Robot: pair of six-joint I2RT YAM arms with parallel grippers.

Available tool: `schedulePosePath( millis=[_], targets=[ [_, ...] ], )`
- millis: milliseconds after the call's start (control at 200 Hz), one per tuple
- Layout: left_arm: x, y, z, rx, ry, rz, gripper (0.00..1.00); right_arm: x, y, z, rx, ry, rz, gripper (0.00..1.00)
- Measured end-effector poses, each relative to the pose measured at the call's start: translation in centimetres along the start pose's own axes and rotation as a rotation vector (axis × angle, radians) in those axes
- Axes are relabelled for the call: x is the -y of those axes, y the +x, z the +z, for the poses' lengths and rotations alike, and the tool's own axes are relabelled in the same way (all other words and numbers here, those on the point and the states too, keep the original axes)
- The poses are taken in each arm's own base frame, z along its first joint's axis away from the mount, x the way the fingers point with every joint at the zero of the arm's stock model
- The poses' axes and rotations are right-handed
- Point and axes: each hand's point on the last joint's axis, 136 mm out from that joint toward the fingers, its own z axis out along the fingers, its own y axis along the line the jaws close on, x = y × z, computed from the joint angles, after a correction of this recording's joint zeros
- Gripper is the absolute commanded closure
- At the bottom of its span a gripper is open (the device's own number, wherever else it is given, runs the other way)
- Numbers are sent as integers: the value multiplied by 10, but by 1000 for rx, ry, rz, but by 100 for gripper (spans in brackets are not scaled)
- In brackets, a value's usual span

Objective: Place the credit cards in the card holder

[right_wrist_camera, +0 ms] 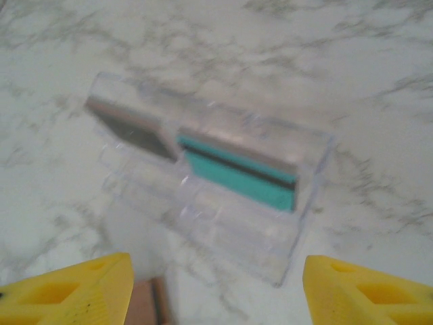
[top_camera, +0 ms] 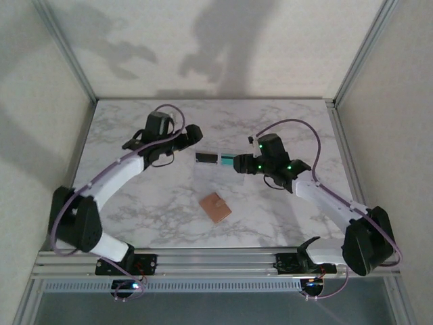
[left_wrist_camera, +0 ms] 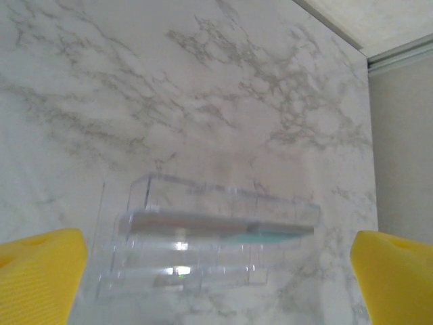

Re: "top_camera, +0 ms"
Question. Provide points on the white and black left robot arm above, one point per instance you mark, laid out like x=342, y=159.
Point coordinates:
x=118, y=172

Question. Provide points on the aluminium frame post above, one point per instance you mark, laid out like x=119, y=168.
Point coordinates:
x=69, y=54
x=365, y=50

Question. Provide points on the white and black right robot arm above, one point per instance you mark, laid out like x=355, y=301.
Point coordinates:
x=324, y=199

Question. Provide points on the long aluminium base rail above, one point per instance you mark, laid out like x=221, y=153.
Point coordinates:
x=216, y=264

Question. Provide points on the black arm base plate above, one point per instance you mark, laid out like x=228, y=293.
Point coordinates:
x=149, y=264
x=285, y=264

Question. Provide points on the teal credit card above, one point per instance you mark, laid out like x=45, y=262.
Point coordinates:
x=226, y=162

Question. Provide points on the clear acrylic card stand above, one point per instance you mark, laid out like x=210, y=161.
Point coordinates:
x=220, y=174

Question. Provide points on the black controller board with LED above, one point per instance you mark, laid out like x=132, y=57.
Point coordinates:
x=313, y=286
x=126, y=286

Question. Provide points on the black credit card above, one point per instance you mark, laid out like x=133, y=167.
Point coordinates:
x=206, y=157

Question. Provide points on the aluminium side rail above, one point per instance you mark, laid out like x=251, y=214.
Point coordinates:
x=81, y=142
x=345, y=149

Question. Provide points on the brown leather card holder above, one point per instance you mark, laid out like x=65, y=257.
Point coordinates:
x=214, y=210

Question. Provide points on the aluminium frame leg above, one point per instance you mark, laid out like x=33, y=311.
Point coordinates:
x=402, y=301
x=27, y=304

